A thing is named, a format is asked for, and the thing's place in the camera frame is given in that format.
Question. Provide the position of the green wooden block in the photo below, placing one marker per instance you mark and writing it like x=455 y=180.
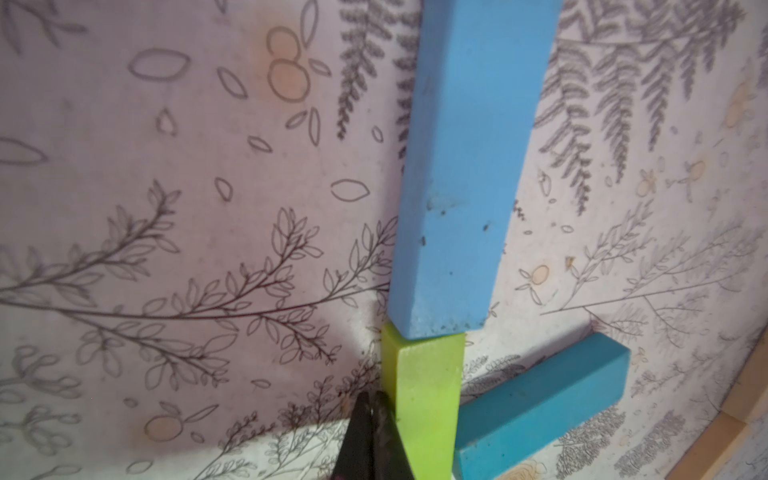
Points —
x=422 y=379

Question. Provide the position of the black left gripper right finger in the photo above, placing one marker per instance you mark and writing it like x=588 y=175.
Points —
x=390 y=461

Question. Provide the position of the light blue wooden block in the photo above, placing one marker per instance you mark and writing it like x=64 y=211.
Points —
x=480 y=69

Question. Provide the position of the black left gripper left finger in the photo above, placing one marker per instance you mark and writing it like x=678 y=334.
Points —
x=355 y=458

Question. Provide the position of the teal wooden block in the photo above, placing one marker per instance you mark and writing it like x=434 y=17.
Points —
x=516 y=419

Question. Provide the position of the natural wooden block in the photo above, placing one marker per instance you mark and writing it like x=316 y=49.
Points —
x=712 y=450
x=747 y=398

